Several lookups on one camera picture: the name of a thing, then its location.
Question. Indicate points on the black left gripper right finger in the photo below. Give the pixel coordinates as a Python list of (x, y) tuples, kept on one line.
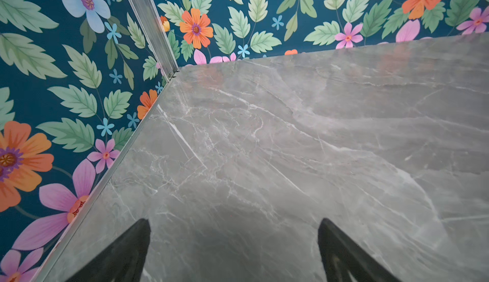
[(344, 260)]

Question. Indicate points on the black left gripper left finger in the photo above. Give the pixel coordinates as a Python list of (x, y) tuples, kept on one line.
[(123, 260)]

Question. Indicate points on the aluminium frame post left rear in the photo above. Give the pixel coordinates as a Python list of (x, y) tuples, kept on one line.
[(149, 20)]

